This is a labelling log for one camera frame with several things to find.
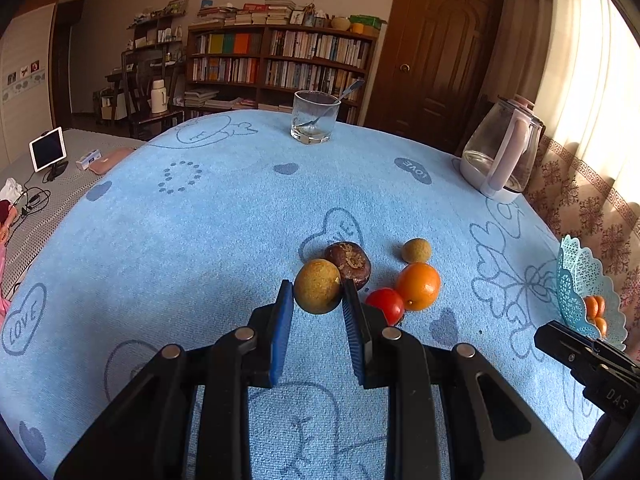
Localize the white tablet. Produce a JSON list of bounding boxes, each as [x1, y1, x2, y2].
[[29, 127, 68, 172]]

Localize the dark open shelf rack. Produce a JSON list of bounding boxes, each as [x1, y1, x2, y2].
[[105, 0, 191, 126]]

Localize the small brown water chestnut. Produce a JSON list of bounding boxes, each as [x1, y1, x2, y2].
[[323, 241, 372, 291]]

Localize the glass kettle with pink handle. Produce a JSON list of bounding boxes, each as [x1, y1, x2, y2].
[[460, 94, 546, 202]]

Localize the metal spoon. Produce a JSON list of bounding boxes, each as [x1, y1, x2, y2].
[[298, 79, 366, 128]]

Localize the grey woven mat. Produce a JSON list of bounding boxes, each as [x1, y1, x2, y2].
[[0, 127, 146, 301]]

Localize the small red tomato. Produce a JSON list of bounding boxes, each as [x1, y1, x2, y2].
[[364, 287, 406, 327]]

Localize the rows of shelved books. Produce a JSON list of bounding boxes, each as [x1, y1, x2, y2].
[[184, 32, 372, 113]]

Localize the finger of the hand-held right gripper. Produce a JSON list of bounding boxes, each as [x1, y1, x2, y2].
[[534, 321, 603, 371]]

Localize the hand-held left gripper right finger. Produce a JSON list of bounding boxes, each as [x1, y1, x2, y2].
[[341, 280, 583, 480]]

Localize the white cloth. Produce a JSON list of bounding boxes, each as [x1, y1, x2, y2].
[[0, 177, 25, 203]]

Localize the tan longan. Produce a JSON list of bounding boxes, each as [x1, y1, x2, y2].
[[293, 258, 344, 315], [403, 239, 432, 264]]

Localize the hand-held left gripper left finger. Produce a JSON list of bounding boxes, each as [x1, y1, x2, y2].
[[54, 279, 296, 480]]

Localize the brown wooden door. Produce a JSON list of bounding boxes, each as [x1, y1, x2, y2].
[[362, 0, 508, 156]]

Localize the black cables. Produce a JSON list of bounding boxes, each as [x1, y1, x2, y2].
[[10, 170, 53, 221]]

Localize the white thermos flask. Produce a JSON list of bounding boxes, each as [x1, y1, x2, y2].
[[150, 78, 169, 114]]

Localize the book stacks atop bookcase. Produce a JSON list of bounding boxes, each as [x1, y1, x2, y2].
[[197, 0, 306, 27]]

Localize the pink pouch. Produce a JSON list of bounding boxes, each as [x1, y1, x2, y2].
[[87, 147, 136, 173]]

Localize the light blue lattice basket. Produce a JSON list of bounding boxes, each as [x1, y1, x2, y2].
[[556, 235, 628, 352]]

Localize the oval orange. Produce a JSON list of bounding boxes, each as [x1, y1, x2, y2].
[[395, 262, 442, 311]]

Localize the patterned beige curtain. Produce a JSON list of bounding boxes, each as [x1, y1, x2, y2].
[[492, 0, 640, 321]]

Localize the wooden bookcase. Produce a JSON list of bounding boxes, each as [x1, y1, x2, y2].
[[186, 20, 379, 126]]

